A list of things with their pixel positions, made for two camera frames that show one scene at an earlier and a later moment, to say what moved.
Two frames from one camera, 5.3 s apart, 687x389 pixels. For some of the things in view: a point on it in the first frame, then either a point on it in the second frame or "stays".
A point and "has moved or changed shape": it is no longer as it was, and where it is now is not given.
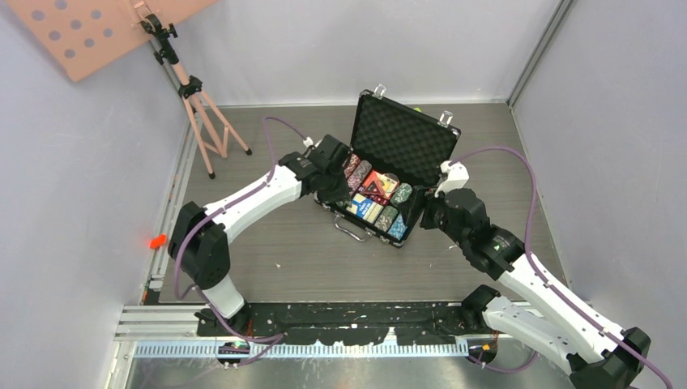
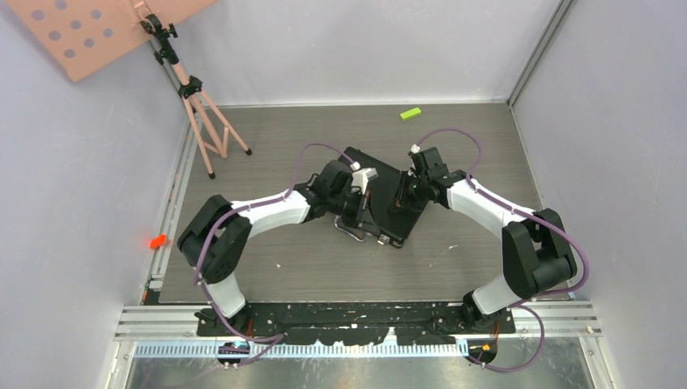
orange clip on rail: (158, 241) stays
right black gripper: (427, 198) to (413, 177)
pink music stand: (79, 36) stays
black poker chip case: (396, 152) has moved or changed shape
